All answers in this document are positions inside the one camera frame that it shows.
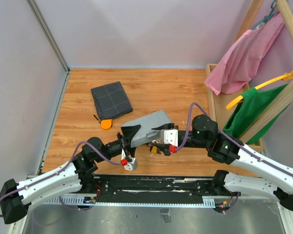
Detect dark grey checked cloth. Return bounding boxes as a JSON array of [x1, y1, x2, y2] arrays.
[[91, 81, 133, 120]]

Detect aluminium frame rail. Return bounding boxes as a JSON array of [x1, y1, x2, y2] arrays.
[[19, 174, 291, 208]]

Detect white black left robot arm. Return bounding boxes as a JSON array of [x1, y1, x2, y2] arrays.
[[0, 124, 141, 224]]

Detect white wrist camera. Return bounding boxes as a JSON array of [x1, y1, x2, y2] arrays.
[[161, 129, 178, 147], [121, 149, 138, 171]]

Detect pink shirt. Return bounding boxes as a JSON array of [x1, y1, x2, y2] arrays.
[[205, 13, 285, 95]]

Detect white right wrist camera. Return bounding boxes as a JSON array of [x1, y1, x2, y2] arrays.
[[161, 129, 178, 147]]

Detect grey plastic tool case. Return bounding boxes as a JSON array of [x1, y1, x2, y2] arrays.
[[121, 110, 173, 148]]

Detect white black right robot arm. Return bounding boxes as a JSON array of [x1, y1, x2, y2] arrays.
[[154, 115, 293, 211]]

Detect green shirt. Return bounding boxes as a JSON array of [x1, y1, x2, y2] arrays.
[[223, 84, 286, 138]]

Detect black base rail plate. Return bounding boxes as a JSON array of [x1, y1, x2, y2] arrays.
[[65, 173, 242, 204]]

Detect orange black hex key set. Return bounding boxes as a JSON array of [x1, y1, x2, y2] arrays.
[[149, 145, 161, 154]]

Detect teal clothes hanger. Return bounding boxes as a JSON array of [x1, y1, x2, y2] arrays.
[[251, 0, 279, 30]]

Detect orange tape measure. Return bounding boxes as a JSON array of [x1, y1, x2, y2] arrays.
[[100, 119, 113, 130]]

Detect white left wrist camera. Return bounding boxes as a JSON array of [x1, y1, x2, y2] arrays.
[[121, 149, 138, 171]]

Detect yellow clothes hanger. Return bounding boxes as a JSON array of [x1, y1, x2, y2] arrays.
[[226, 70, 293, 110]]

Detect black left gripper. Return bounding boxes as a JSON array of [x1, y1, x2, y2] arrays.
[[95, 125, 143, 163]]

